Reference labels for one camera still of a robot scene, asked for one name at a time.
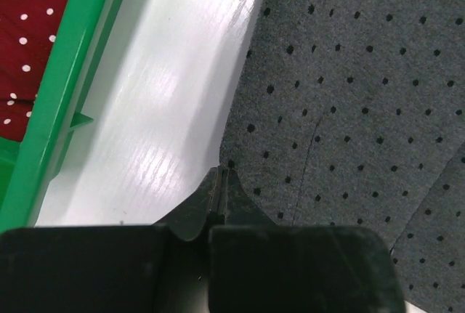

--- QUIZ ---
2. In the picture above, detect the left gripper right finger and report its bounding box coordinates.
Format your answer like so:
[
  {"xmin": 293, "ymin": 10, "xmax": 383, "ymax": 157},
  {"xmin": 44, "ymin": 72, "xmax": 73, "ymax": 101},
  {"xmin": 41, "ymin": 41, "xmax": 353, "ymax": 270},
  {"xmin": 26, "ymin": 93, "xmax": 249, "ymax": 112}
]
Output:
[{"xmin": 209, "ymin": 169, "xmax": 405, "ymax": 312}]

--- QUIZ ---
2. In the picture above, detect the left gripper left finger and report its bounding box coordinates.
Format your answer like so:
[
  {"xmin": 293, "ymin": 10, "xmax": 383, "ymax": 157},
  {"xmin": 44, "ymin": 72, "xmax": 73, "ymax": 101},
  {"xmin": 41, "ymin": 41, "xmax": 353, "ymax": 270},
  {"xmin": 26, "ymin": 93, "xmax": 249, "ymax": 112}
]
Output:
[{"xmin": 1, "ymin": 168, "xmax": 222, "ymax": 312}]

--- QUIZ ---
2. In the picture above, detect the dark grey dotted skirt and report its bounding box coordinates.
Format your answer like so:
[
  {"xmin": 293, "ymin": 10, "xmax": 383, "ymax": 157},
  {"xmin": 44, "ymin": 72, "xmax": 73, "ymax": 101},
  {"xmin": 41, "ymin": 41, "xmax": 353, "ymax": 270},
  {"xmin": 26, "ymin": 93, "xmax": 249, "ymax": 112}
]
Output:
[{"xmin": 219, "ymin": 0, "xmax": 464, "ymax": 312}]

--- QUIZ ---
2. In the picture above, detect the green plastic tray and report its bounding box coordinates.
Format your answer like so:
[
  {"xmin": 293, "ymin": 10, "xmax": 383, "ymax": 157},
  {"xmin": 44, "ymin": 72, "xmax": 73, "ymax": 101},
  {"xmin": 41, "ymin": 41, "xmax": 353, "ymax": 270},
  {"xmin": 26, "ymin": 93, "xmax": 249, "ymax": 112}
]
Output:
[{"xmin": 1, "ymin": 0, "xmax": 123, "ymax": 232}]

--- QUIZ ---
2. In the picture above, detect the red polka dot skirt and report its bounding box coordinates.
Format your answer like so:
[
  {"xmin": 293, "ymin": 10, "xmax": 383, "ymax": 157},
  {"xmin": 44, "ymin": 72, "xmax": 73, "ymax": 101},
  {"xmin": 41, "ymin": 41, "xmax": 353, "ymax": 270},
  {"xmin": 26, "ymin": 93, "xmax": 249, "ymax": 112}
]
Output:
[{"xmin": 1, "ymin": 0, "xmax": 68, "ymax": 142}]

